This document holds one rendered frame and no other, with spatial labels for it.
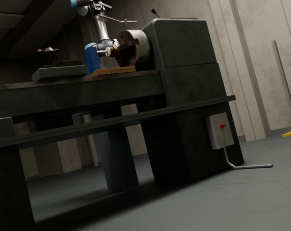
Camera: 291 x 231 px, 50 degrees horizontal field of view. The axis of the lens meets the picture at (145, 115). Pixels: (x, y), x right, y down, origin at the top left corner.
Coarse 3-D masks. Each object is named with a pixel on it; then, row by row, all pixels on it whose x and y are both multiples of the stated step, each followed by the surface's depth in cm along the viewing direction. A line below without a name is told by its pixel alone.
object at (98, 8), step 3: (90, 0) 241; (93, 0) 243; (96, 0) 244; (99, 0) 245; (90, 3) 242; (93, 3) 241; (96, 3) 243; (90, 6) 243; (93, 6) 239; (96, 6) 239; (99, 6) 241; (102, 6) 242; (93, 9) 239; (96, 9) 237; (99, 9) 239; (93, 12) 240; (96, 12) 241; (99, 12) 243; (93, 15) 243
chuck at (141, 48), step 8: (120, 32) 244; (128, 32) 235; (136, 32) 236; (120, 40) 245; (128, 40) 236; (144, 40) 235; (136, 48) 230; (144, 48) 234; (128, 56) 240; (136, 56) 231; (144, 56) 236; (128, 64) 241; (136, 64) 236
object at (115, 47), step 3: (114, 45) 237; (111, 48) 232; (114, 48) 232; (117, 48) 234; (111, 51) 231; (114, 51) 233; (117, 51) 234; (111, 54) 232; (114, 54) 234; (117, 54) 235; (120, 54) 238
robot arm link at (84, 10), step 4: (72, 0) 254; (76, 0) 253; (80, 0) 254; (72, 4) 254; (76, 4) 254; (80, 4) 255; (84, 4) 255; (76, 8) 258; (80, 8) 262; (84, 8) 273; (80, 12) 280; (84, 12) 284; (88, 12) 292; (84, 16) 294; (88, 16) 296
